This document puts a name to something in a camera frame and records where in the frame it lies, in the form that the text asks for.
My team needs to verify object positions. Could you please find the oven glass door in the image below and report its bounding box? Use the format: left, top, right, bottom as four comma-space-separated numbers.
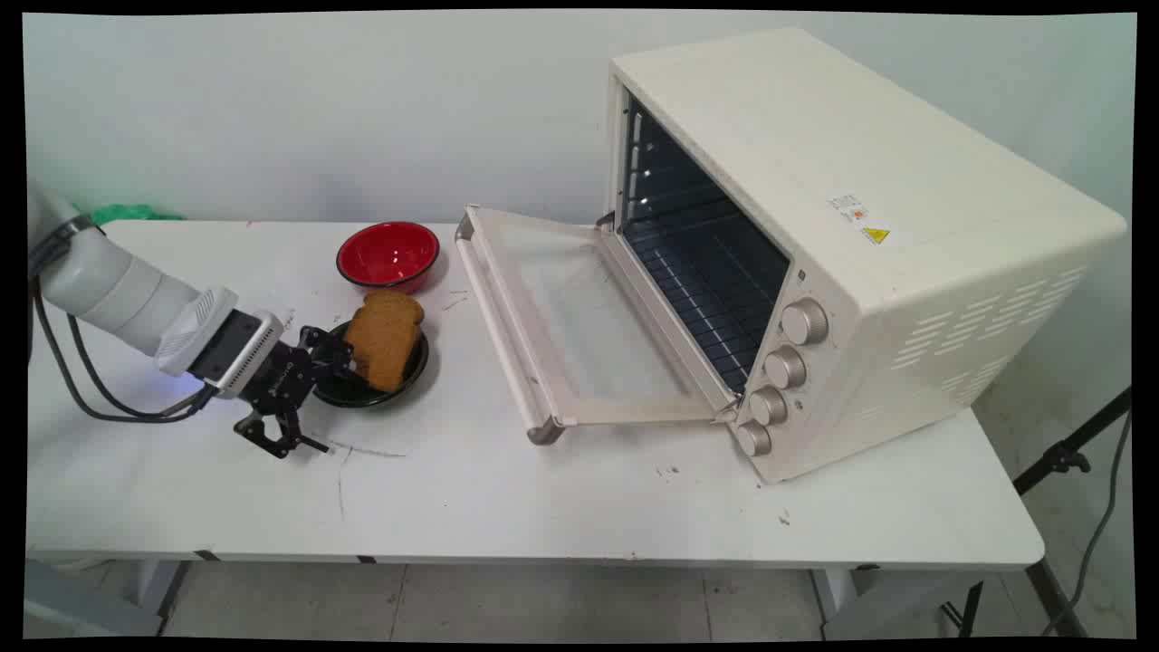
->
454, 205, 739, 446

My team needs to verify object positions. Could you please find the cream toaster oven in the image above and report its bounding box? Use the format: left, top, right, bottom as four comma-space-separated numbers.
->
604, 26, 1129, 485

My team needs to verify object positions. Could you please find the brown bread slice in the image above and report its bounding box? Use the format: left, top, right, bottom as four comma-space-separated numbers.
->
344, 289, 426, 393

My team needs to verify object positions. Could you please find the dark green plate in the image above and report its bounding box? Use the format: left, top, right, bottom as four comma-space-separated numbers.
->
311, 319, 430, 409

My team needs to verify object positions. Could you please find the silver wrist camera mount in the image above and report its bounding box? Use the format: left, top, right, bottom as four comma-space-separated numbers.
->
187, 309, 285, 400

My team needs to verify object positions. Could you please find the green plastic bag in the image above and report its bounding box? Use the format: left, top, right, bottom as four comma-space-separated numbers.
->
88, 204, 187, 225

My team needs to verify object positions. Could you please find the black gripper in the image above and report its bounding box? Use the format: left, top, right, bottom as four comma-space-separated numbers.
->
234, 325, 355, 460

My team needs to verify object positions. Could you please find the red bowl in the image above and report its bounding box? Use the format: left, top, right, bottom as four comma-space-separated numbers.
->
336, 221, 441, 294

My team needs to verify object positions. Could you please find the black tripod stand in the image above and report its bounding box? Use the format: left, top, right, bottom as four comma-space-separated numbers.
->
942, 388, 1133, 638

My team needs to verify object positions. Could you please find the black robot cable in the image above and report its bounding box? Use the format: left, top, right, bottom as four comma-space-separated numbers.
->
32, 272, 218, 424

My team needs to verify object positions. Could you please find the grey hanging cable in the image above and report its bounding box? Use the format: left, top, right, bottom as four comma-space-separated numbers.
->
1041, 407, 1133, 637

